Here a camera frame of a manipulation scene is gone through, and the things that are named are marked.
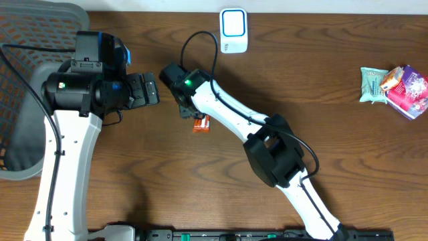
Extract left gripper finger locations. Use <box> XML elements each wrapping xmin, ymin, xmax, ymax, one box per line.
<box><xmin>142</xmin><ymin>73</ymin><xmax>150</xmax><ymax>106</ymax></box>
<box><xmin>146</xmin><ymin>72</ymin><xmax>160</xmax><ymax>105</ymax></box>

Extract orange red snack bar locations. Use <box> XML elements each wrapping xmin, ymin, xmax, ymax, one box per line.
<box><xmin>193</xmin><ymin>115</ymin><xmax>211</xmax><ymax>133</ymax></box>

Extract teal snack packet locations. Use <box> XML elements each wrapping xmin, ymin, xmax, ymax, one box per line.
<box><xmin>359</xmin><ymin>67</ymin><xmax>388</xmax><ymax>104</ymax></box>

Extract orange snack packet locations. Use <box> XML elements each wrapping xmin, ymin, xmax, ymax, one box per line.
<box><xmin>380</xmin><ymin>66</ymin><xmax>404</xmax><ymax>92</ymax></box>

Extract red purple snack bag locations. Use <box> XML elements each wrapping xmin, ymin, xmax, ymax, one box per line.
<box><xmin>384</xmin><ymin>65</ymin><xmax>427</xmax><ymax>120</ymax></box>

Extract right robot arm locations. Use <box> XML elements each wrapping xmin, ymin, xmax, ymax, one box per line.
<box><xmin>159</xmin><ymin>63</ymin><xmax>348</xmax><ymax>240</ymax></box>

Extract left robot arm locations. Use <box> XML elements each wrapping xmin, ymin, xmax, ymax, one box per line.
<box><xmin>24</xmin><ymin>31</ymin><xmax>160</xmax><ymax>240</ymax></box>

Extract white barcode scanner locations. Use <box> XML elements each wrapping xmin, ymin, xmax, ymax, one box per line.
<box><xmin>219</xmin><ymin>8</ymin><xmax>248</xmax><ymax>54</ymax></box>

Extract grey plastic mesh basket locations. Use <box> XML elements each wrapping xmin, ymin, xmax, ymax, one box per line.
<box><xmin>1</xmin><ymin>1</ymin><xmax>90</xmax><ymax>181</ymax></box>

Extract right black cable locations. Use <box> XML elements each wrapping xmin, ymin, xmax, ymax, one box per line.
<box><xmin>180</xmin><ymin>30</ymin><xmax>338</xmax><ymax>235</ymax></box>

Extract black cable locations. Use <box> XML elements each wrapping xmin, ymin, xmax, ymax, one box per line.
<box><xmin>0</xmin><ymin>43</ymin><xmax>76</xmax><ymax>241</ymax></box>
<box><xmin>180</xmin><ymin>30</ymin><xmax>338</xmax><ymax>235</ymax></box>

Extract left black cable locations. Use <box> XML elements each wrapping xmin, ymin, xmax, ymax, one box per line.
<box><xmin>0</xmin><ymin>43</ymin><xmax>76</xmax><ymax>241</ymax></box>

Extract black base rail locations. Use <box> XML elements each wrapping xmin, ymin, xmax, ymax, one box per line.
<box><xmin>87</xmin><ymin>228</ymin><xmax>395</xmax><ymax>241</ymax></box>

